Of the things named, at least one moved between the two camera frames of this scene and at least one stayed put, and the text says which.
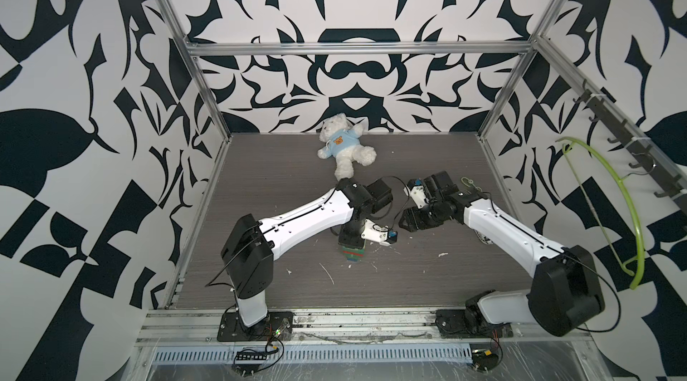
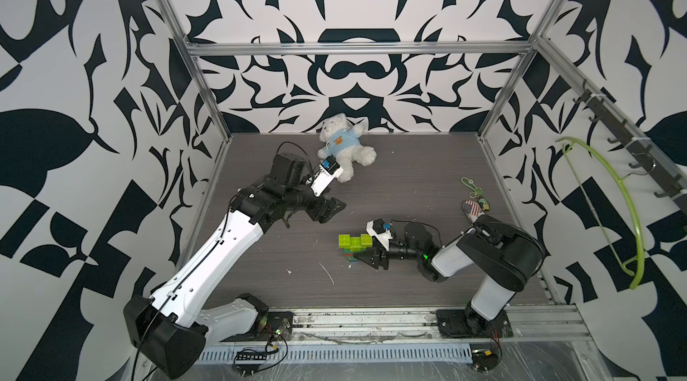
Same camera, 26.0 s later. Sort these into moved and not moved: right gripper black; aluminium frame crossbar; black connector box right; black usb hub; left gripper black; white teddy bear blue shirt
Moved: left gripper black; right gripper black
Not moved: aluminium frame crossbar; white teddy bear blue shirt; black connector box right; black usb hub
